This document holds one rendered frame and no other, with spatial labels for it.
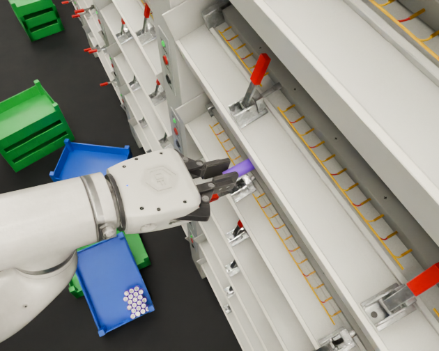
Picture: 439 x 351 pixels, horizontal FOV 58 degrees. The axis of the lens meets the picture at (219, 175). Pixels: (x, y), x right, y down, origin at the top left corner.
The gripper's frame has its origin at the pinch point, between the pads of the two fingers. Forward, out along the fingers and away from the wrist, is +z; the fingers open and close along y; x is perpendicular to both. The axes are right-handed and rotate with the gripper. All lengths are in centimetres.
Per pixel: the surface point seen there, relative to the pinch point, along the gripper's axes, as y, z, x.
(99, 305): 25, -12, 104
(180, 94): 18.9, 2.1, 1.5
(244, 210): -2.5, 5.4, 8.3
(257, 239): -7.9, 5.0, 8.5
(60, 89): 143, 1, 105
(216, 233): 11.1, 15.4, 44.6
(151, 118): 56, 14, 45
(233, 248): -1.0, 9.4, 27.0
